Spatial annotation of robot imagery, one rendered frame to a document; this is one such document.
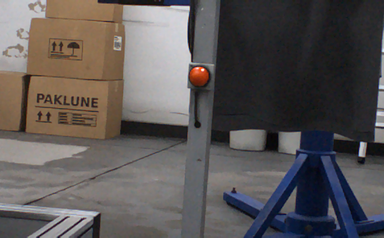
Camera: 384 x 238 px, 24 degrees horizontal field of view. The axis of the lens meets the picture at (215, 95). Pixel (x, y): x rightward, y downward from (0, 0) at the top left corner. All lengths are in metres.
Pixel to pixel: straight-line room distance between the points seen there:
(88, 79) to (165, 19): 0.79
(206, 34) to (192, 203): 0.33
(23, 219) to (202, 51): 0.95
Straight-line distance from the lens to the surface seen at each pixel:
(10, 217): 2.52
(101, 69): 6.45
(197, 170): 1.76
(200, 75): 1.70
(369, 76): 1.99
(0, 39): 7.26
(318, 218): 3.35
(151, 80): 6.86
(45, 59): 6.62
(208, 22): 1.74
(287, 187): 3.22
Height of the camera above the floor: 0.71
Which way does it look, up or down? 3 degrees down
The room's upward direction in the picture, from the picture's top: 4 degrees clockwise
